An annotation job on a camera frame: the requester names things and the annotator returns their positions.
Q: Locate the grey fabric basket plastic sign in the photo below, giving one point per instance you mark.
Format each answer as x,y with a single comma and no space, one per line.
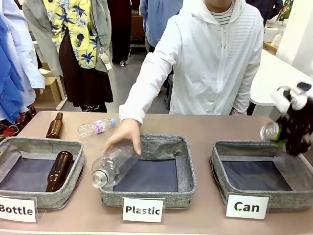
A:
185,171

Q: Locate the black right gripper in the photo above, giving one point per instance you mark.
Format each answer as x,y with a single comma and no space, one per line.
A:
297,132

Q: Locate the grey fabric basket bottle sign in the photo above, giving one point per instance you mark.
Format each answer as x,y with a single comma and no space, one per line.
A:
36,198

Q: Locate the brown glass bottle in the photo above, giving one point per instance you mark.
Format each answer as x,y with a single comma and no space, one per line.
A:
58,171
55,127

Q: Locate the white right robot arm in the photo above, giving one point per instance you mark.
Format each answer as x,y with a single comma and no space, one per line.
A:
283,98

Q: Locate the white face mask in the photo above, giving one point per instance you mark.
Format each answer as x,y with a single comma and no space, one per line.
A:
104,57

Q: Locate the large clear plastic bottle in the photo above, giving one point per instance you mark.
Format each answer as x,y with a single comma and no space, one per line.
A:
115,166

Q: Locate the person torso white hooded jacket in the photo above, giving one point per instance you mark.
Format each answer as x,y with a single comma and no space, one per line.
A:
207,61

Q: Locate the white paper roll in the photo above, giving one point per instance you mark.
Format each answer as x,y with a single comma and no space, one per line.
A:
271,35

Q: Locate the white sign reading Can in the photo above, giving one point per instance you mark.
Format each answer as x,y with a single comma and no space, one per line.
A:
247,206

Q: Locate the person's right hand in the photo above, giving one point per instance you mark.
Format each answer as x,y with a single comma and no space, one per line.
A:
127,133

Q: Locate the bystander blue jacket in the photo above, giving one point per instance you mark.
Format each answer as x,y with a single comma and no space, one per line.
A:
156,22

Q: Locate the grey fabric basket can sign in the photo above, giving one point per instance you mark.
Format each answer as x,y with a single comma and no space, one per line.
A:
217,169

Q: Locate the silver aluminium can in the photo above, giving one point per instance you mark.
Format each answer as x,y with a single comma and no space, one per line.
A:
269,131

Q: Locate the left forearm white sleeve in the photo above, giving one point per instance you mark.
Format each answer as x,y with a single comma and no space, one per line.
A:
247,93

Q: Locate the bystander dark long dress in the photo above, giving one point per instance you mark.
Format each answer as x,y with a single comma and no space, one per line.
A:
119,29

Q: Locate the bystander yellow pineapple shirt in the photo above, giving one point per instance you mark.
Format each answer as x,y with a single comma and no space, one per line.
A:
73,36

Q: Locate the bystander light blue shirt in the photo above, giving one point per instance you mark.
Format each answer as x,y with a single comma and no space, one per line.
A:
14,61

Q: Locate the wooden cabinet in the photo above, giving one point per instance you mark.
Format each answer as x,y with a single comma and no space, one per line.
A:
50,90

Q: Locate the white side table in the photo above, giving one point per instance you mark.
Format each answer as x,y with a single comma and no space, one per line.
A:
276,71

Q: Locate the white sign reading Plastic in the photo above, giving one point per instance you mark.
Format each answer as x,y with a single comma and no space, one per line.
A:
143,210

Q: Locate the small plastic bottle purple label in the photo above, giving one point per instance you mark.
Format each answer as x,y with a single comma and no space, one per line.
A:
94,127

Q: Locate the white sign reading Bottle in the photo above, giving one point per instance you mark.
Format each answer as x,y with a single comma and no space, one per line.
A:
14,210

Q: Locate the right forearm white sleeve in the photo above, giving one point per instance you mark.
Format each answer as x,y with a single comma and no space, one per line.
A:
146,85

